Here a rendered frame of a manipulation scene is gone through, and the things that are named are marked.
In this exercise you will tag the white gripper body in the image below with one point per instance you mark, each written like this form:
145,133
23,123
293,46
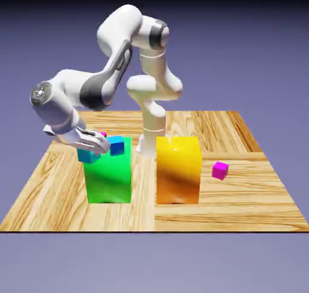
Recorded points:
88,140

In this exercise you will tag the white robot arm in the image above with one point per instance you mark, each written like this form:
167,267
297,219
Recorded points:
113,63

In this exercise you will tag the small teal cube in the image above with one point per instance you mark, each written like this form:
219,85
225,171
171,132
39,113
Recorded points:
87,157

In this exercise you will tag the small magenta cube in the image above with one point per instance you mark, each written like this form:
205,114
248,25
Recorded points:
220,170
103,134

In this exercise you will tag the small blue cube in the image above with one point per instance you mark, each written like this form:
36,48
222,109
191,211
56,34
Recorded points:
117,145

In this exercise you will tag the large green box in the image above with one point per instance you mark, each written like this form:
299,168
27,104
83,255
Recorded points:
108,174

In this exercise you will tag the large orange box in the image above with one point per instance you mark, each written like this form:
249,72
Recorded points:
177,169

